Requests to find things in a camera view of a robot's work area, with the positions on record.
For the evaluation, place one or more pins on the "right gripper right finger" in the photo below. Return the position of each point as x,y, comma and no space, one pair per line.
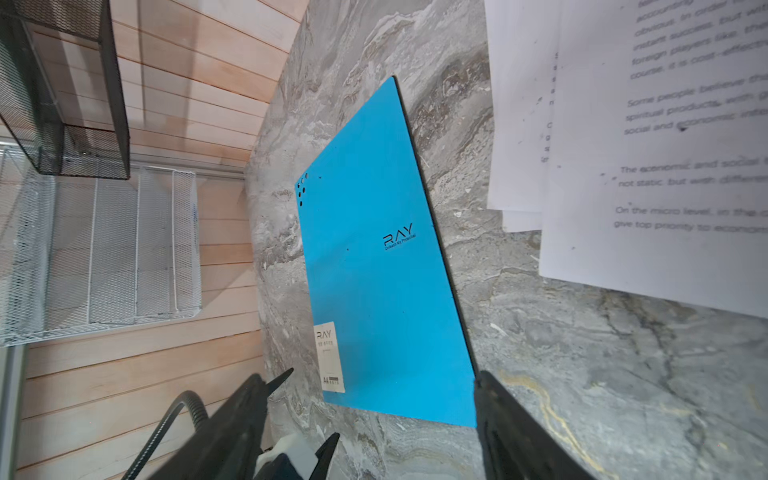
514,445

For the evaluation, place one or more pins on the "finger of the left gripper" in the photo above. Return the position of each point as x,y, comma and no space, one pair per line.
324,457

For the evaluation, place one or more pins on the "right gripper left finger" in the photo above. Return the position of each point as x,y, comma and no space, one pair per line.
228,444

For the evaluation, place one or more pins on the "blue folder black inside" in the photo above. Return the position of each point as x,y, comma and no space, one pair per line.
387,330

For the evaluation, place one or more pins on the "printed paper sheet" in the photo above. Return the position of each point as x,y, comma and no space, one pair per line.
657,183

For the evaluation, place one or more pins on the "black mesh basket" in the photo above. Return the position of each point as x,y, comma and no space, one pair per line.
62,96

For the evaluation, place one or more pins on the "lower white paper sheets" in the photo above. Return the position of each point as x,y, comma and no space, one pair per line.
523,40

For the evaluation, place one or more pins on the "white wire mesh shelf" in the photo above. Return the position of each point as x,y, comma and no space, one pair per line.
87,255

